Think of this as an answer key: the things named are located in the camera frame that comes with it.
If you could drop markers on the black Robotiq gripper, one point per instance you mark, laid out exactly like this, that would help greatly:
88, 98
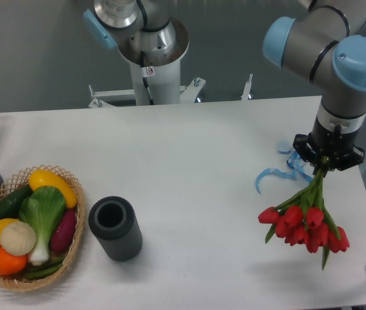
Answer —
337, 146

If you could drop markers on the red tulip bouquet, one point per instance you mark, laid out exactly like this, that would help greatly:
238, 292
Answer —
303, 219

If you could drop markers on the dark grey ribbed vase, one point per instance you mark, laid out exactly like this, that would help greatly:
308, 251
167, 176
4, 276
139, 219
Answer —
112, 220

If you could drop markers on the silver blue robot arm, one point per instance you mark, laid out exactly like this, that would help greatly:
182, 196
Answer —
324, 48

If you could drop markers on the blue ribbon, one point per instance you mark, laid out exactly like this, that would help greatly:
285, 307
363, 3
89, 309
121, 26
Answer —
294, 163

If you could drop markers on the purple sweet potato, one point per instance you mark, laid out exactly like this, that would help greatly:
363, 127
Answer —
63, 235

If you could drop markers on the green bok choy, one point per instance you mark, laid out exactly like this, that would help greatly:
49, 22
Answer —
43, 211

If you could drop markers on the green bean pods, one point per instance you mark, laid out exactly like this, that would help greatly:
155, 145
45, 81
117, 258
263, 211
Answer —
45, 270

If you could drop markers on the woven wicker basket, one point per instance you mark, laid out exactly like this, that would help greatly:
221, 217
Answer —
17, 282

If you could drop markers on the green cucumber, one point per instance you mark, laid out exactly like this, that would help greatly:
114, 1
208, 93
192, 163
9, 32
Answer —
11, 204

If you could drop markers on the orange fruit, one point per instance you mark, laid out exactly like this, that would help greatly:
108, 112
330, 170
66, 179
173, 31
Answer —
10, 264

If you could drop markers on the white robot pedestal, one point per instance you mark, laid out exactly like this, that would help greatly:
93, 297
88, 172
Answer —
154, 61

